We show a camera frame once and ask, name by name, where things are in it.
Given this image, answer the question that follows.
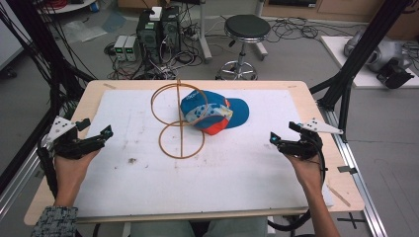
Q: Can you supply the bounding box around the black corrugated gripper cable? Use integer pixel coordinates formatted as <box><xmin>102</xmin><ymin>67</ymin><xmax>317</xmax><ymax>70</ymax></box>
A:
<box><xmin>36</xmin><ymin>141</ymin><xmax>59</xmax><ymax>199</ymax></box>
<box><xmin>267</xmin><ymin>141</ymin><xmax>330</xmax><ymax>233</ymax></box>

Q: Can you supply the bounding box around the white box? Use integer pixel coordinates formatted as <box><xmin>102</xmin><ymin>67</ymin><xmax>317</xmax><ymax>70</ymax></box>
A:
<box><xmin>148</xmin><ymin>6</ymin><xmax>163</xmax><ymax>23</ymax></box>

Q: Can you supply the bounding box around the white foam mat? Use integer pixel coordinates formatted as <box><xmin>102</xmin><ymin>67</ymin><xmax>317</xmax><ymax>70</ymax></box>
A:
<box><xmin>74</xmin><ymin>88</ymin><xmax>334</xmax><ymax>219</ymax></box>

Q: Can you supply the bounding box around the grey robot device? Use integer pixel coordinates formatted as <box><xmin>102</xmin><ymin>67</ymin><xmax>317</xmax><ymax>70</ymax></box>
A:
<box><xmin>343</xmin><ymin>30</ymin><xmax>416</xmax><ymax>90</ymax></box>

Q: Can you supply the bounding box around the white desk leg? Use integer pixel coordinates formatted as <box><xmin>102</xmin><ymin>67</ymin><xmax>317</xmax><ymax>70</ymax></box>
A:
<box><xmin>197</xmin><ymin>0</ymin><xmax>213</xmax><ymax>65</ymax></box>

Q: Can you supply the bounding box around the black metal frame stand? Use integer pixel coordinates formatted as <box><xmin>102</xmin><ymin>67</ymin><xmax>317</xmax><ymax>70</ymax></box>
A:
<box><xmin>0</xmin><ymin>0</ymin><xmax>97</xmax><ymax>196</ymax></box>
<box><xmin>308</xmin><ymin>0</ymin><xmax>413</xmax><ymax>143</ymax></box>

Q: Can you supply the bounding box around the tangle of black floor cables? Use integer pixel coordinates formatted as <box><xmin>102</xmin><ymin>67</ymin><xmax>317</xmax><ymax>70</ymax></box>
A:
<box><xmin>266</xmin><ymin>15</ymin><xmax>364</xmax><ymax>44</ymax></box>

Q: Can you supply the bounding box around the white floor platform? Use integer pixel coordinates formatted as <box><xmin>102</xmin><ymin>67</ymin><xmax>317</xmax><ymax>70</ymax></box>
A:
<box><xmin>319</xmin><ymin>35</ymin><xmax>419</xmax><ymax>90</ymax></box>

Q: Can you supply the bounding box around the person's right hand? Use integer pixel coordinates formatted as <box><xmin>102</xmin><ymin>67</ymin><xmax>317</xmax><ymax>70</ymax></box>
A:
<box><xmin>284</xmin><ymin>153</ymin><xmax>326</xmax><ymax>196</ymax></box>

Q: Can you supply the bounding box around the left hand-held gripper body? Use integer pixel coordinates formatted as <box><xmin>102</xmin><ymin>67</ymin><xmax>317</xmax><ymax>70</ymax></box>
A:
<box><xmin>39</xmin><ymin>116</ymin><xmax>100</xmax><ymax>161</ymax></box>

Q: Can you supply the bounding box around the thin wooden stick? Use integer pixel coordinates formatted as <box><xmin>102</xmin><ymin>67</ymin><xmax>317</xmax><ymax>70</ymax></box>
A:
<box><xmin>325</xmin><ymin>184</ymin><xmax>352</xmax><ymax>208</ymax></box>

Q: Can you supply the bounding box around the wooden ring hat rack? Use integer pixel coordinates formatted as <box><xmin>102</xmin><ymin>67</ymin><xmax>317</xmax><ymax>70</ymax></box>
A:
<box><xmin>150</xmin><ymin>78</ymin><xmax>210</xmax><ymax>160</ymax></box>

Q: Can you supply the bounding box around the person's left hand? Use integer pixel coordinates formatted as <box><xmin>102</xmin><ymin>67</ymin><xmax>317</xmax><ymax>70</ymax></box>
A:
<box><xmin>53</xmin><ymin>148</ymin><xmax>101</xmax><ymax>199</ymax></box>

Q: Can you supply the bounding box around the clear plastic sheet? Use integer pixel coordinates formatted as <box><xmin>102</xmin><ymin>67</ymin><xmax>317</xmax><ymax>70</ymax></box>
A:
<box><xmin>61</xmin><ymin>19</ymin><xmax>109</xmax><ymax>44</ymax></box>

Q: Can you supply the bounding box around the black round stool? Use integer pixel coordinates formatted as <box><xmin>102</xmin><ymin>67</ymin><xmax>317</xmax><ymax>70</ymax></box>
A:
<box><xmin>214</xmin><ymin>13</ymin><xmax>273</xmax><ymax>81</ymax></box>

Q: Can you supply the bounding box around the aluminium rail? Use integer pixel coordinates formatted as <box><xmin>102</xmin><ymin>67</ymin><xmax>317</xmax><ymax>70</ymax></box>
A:
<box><xmin>317</xmin><ymin>101</ymin><xmax>389</xmax><ymax>237</ymax></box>
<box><xmin>0</xmin><ymin>144</ymin><xmax>44</xmax><ymax>222</ymax></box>

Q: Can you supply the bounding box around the blue and orange baseball cap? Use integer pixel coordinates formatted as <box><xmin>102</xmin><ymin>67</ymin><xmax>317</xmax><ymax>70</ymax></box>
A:
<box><xmin>179</xmin><ymin>89</ymin><xmax>250</xmax><ymax>136</ymax></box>

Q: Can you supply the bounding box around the grey tape strip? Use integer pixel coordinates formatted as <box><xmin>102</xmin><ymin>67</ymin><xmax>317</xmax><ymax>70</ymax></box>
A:
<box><xmin>337</xmin><ymin>165</ymin><xmax>359</xmax><ymax>175</ymax></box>

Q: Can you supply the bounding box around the grey bench power supply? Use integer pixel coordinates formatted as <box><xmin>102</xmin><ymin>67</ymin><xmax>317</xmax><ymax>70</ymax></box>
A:
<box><xmin>124</xmin><ymin>35</ymin><xmax>140</xmax><ymax>63</ymax></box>
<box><xmin>113</xmin><ymin>35</ymin><xmax>128</xmax><ymax>62</ymax></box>

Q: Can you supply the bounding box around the black computer tower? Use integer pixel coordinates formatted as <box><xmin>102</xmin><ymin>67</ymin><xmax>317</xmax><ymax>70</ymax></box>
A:
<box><xmin>135</xmin><ymin>11</ymin><xmax>164</xmax><ymax>64</ymax></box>
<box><xmin>160</xmin><ymin>5</ymin><xmax>182</xmax><ymax>56</ymax></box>

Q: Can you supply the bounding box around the black tape cross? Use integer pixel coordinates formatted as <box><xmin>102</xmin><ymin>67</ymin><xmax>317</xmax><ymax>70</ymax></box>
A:
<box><xmin>336</xmin><ymin>211</ymin><xmax>367</xmax><ymax>230</ymax></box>

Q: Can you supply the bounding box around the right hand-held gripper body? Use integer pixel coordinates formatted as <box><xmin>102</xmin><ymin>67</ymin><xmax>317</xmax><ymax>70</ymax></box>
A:
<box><xmin>279</xmin><ymin>118</ymin><xmax>344</xmax><ymax>161</ymax></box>

